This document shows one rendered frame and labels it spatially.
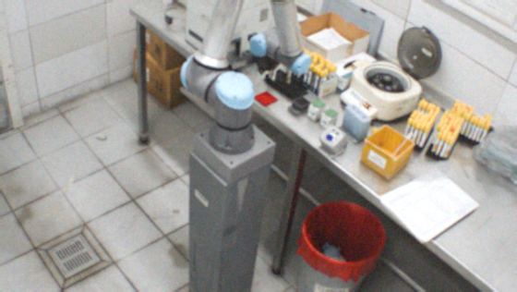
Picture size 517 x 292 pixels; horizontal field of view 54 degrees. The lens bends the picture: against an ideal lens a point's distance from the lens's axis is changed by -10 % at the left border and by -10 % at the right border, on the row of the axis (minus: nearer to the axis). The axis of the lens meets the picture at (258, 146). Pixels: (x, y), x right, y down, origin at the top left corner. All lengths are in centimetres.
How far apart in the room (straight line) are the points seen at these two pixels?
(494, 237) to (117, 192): 194
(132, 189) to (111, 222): 25
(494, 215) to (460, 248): 23
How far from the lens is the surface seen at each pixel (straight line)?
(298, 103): 214
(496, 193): 207
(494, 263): 182
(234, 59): 230
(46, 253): 278
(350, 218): 244
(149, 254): 271
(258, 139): 184
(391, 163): 188
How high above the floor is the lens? 214
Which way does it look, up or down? 41 degrees down
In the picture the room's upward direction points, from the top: 7 degrees clockwise
